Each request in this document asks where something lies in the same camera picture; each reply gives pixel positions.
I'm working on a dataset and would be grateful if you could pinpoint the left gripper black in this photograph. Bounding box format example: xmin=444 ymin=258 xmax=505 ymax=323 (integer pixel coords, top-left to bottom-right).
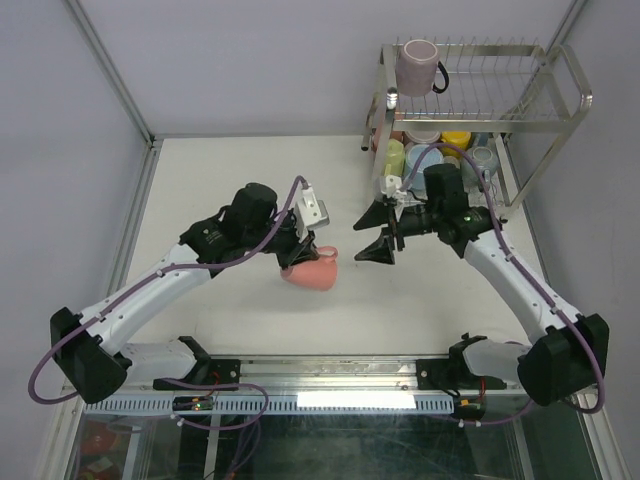
xmin=245 ymin=211 xmax=320 ymax=271

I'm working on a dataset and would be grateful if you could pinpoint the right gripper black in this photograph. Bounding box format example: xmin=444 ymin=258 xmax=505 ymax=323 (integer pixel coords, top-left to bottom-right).
xmin=352 ymin=199 xmax=441 ymax=266

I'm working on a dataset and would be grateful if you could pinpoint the pale yellow mug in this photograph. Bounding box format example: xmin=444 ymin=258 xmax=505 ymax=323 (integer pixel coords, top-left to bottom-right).
xmin=383 ymin=138 xmax=405 ymax=177

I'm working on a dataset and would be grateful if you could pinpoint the light blue mug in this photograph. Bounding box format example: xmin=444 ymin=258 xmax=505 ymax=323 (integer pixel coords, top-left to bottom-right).
xmin=402 ymin=144 xmax=444 ymax=191

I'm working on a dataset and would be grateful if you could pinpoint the lilac ribbed mug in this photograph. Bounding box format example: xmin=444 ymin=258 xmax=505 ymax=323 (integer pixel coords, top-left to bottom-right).
xmin=404 ymin=131 xmax=441 ymax=145

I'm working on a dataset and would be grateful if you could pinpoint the yellow mug black handle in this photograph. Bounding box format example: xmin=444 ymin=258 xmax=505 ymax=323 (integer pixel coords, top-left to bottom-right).
xmin=439 ymin=131 xmax=472 ymax=156

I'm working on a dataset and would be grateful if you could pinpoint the dark green glazed mug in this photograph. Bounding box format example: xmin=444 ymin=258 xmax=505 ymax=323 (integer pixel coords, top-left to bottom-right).
xmin=460 ymin=146 xmax=499 ymax=186

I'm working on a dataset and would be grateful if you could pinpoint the slate blue small mug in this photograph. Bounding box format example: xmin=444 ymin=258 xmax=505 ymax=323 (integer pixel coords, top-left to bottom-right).
xmin=470 ymin=132 xmax=491 ymax=148

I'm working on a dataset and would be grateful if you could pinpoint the mauve upside-down mug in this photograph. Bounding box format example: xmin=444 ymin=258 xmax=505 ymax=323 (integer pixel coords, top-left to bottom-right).
xmin=395 ymin=39 xmax=450 ymax=98

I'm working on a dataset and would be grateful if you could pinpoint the small taupe mug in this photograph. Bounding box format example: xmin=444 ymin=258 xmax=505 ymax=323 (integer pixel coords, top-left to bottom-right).
xmin=443 ymin=155 xmax=460 ymax=169

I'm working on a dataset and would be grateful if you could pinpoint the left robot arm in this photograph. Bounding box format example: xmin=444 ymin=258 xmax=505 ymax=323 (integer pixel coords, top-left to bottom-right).
xmin=50 ymin=177 xmax=329 ymax=404

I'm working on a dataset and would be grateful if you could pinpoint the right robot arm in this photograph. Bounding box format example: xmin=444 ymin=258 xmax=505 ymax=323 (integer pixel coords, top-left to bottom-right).
xmin=353 ymin=164 xmax=610 ymax=406

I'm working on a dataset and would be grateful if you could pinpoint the steel dish rack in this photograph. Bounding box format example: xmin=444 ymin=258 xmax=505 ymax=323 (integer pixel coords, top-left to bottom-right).
xmin=361 ymin=40 xmax=593 ymax=219

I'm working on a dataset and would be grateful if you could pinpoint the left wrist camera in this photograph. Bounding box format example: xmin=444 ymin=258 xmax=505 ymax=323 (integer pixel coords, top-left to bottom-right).
xmin=294 ymin=186 xmax=330 ymax=236

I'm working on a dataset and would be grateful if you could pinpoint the aluminium mounting rail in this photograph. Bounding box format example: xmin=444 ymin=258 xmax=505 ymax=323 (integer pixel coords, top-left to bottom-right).
xmin=64 ymin=354 xmax=596 ymax=401

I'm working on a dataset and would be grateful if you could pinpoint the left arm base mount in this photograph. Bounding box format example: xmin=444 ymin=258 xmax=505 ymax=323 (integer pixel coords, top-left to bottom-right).
xmin=153 ymin=336 xmax=241 ymax=391

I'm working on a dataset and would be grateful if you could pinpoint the white slotted cable duct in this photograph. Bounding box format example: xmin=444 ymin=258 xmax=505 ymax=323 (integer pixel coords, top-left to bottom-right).
xmin=85 ymin=391 xmax=454 ymax=416

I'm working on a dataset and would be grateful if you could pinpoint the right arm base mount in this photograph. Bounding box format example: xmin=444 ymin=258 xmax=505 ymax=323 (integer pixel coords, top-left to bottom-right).
xmin=415 ymin=333 xmax=487 ymax=397

